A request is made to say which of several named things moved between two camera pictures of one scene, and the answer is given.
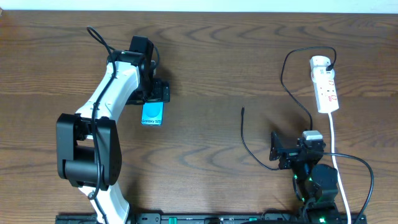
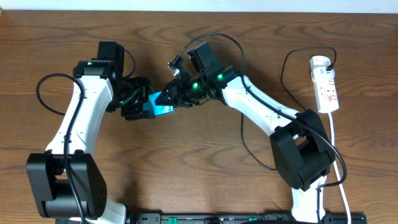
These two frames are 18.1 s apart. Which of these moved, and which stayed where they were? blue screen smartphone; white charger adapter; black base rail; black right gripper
Moved: blue screen smartphone; black right gripper
Stayed: white charger adapter; black base rail
